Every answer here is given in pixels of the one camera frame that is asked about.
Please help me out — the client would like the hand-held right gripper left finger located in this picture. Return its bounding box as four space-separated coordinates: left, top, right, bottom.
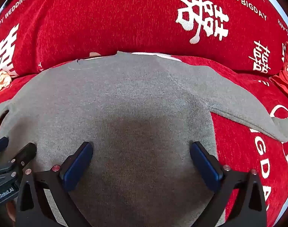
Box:
16 141 94 227

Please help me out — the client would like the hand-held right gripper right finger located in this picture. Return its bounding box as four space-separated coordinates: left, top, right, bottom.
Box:
190 141 268 227

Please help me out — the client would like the grey knit sweater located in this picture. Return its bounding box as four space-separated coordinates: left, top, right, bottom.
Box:
0 51 288 227

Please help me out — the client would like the gold patterned cloth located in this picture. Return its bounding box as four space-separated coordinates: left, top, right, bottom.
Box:
0 71 13 98

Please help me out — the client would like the red printed sofa cover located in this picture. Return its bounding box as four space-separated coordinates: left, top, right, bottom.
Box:
0 0 288 227

